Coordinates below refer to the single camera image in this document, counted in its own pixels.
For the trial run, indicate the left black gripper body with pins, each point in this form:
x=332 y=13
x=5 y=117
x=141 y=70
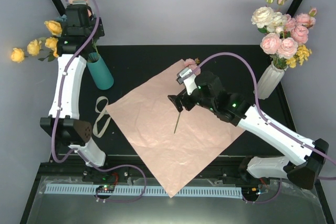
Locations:
x=100 y=32

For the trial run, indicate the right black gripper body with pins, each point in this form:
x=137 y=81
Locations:
x=188 y=105

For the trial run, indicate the blue rose stem bunch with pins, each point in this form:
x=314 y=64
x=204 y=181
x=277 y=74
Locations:
x=61 y=19

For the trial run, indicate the yellow and blue flower bunch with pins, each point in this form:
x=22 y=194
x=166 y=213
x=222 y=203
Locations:
x=44 y=48

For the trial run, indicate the pink wrapping paper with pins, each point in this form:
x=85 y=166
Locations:
x=147 y=119

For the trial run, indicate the cream printed ribbon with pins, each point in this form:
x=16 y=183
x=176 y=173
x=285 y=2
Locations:
x=101 y=113

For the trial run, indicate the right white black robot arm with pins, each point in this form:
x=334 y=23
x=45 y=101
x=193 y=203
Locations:
x=302 y=158

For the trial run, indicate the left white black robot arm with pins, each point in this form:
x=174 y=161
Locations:
x=63 y=124

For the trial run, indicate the teal conical vase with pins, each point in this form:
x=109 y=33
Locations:
x=99 y=71

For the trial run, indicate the white ribbed vase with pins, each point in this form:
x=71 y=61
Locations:
x=269 y=81

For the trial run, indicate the pink and white rose bouquet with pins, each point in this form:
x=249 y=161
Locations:
x=285 y=36

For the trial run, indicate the right small circuit board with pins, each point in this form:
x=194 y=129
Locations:
x=250 y=191

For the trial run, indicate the small circuit board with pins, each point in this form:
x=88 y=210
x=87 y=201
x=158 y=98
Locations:
x=105 y=189
x=250 y=191

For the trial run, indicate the left small circuit board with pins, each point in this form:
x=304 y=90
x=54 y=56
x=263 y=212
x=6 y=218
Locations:
x=105 y=189

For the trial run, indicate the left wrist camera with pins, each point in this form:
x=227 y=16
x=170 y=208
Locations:
x=78 y=2

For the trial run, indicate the black aluminium rail base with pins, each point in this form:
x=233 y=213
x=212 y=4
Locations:
x=228 y=170

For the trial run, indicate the light blue slotted cable duct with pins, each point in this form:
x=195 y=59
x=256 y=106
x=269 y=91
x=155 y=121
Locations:
x=125 y=190

